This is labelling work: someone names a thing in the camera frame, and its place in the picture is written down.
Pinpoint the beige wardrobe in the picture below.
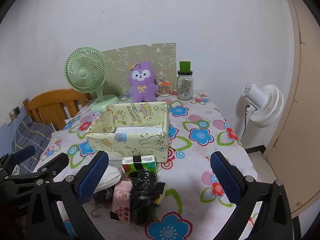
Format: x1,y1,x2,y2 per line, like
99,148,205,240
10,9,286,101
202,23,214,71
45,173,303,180
260,0,320,218

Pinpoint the blue bed sheet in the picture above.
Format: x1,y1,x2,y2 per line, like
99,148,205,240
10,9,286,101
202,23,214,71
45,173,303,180
0,120,19,160

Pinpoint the yellow cartoon printed box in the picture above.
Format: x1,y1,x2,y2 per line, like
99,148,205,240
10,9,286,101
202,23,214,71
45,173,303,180
85,101,170,163

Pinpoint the yellow cartoon tissue pack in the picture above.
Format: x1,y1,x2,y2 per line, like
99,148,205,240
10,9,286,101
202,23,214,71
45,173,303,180
155,181,167,205

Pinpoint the clear plastic bag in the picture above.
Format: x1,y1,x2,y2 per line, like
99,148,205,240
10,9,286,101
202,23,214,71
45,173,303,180
94,166,122,194

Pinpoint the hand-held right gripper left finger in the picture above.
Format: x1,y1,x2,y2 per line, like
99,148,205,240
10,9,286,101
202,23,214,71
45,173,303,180
25,151,110,240

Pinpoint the green cartoon printed board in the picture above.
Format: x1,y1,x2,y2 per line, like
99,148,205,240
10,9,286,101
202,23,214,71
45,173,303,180
101,42,177,97

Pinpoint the green plastic cup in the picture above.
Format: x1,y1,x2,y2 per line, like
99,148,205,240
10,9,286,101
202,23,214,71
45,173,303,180
179,61,192,73

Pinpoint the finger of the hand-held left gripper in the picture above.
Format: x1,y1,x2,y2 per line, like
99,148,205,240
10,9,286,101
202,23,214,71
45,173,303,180
0,145,36,177
0,152,70,188

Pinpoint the black fan cable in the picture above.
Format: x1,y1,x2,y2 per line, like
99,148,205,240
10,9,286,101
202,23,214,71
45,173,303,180
243,105,251,137

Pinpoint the green desk fan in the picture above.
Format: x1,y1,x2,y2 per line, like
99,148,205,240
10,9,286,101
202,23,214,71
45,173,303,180
64,47,119,112

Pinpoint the purple plush toy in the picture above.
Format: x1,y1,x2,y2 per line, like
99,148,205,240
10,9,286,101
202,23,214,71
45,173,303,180
128,60,159,103

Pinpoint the white standing fan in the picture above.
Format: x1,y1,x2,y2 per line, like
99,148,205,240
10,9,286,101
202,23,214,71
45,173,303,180
242,82,285,129

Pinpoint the pink tissue pack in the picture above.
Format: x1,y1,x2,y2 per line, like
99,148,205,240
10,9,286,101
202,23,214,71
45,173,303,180
110,181,133,223

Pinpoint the black plastic bag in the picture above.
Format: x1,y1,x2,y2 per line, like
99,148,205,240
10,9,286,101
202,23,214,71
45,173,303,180
129,170,158,227

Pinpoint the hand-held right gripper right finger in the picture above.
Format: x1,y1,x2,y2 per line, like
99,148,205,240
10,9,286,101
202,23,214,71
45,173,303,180
210,151,293,240

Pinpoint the grey plaid blanket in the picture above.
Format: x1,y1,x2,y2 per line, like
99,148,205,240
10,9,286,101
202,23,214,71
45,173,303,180
11,117,54,173

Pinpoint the cotton swab container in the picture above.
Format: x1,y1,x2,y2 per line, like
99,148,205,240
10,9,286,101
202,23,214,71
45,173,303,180
159,79,172,97

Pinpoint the green tissue pack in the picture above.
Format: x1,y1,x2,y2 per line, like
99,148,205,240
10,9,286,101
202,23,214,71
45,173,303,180
122,155,157,178

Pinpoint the floral tablecloth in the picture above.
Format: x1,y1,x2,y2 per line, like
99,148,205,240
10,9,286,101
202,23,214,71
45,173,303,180
32,90,263,240

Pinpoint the white fan power cable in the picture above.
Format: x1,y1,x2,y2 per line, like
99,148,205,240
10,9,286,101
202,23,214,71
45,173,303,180
64,97,100,124

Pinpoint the glass jar with handle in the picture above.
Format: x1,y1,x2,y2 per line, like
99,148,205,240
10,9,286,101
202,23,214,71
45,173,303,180
176,70,194,101

